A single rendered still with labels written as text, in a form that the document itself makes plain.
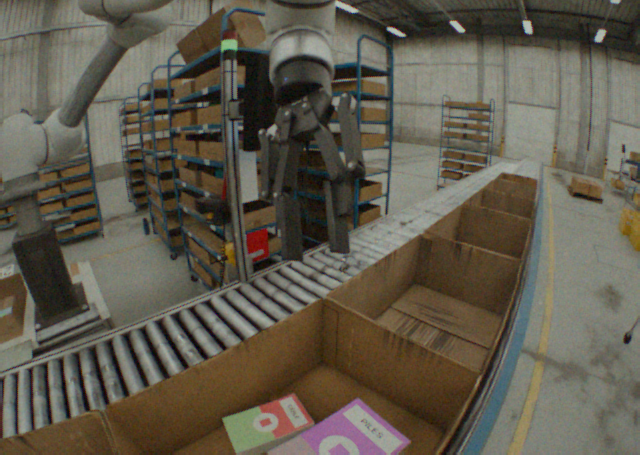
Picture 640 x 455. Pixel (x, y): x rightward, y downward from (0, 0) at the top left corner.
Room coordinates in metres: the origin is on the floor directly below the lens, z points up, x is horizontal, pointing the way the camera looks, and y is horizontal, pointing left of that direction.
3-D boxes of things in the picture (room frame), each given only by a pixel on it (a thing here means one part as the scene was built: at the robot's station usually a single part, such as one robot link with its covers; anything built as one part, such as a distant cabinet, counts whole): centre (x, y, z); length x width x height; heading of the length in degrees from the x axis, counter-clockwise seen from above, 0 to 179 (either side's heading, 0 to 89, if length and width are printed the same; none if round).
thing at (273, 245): (1.64, 0.51, 0.59); 0.40 x 0.30 x 0.10; 44
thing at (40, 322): (0.59, 1.04, 0.91); 0.26 x 0.26 x 0.33; 51
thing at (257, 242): (0.99, 0.27, 0.85); 0.16 x 0.01 x 0.13; 136
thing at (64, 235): (2.71, 3.50, 0.98); 0.98 x 0.49 x 1.96; 133
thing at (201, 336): (0.54, 0.30, 0.72); 0.52 x 0.05 x 0.05; 46
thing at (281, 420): (0.23, 0.08, 0.90); 0.13 x 0.07 x 0.04; 120
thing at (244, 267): (0.93, 0.30, 1.11); 0.12 x 0.05 x 0.88; 136
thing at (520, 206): (1.01, -0.80, 0.96); 0.39 x 0.29 x 0.17; 136
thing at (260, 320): (0.68, 0.16, 0.72); 0.52 x 0.05 x 0.05; 46
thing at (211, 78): (1.64, 0.51, 1.59); 0.40 x 0.30 x 0.10; 46
